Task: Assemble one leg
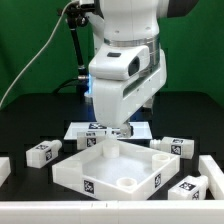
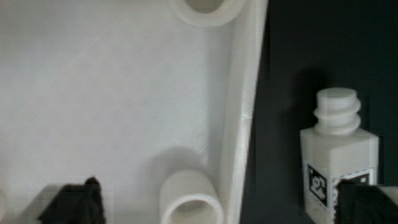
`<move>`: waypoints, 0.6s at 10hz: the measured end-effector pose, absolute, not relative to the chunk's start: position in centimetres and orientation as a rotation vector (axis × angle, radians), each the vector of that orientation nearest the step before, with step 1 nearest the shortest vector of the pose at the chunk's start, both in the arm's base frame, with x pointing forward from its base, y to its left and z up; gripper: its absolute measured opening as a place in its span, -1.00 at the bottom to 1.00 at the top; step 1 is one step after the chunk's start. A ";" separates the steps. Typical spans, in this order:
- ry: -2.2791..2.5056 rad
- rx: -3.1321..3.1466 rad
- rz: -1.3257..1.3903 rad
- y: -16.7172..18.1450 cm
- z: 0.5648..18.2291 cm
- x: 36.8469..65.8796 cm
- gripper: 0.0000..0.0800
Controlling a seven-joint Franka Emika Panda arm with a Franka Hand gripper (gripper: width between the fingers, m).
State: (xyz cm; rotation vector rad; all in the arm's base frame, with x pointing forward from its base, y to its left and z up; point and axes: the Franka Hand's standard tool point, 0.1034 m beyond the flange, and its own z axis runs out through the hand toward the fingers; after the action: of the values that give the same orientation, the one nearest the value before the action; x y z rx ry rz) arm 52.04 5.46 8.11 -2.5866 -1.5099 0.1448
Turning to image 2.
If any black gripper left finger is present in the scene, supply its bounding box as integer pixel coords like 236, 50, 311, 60
37, 177, 106, 224

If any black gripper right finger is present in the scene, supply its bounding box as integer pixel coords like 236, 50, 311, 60
334, 180, 398, 224

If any white table leg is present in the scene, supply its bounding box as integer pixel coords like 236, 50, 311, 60
300, 88, 378, 224

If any white square tabletop panel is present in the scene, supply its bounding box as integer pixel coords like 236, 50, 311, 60
0, 0, 268, 224

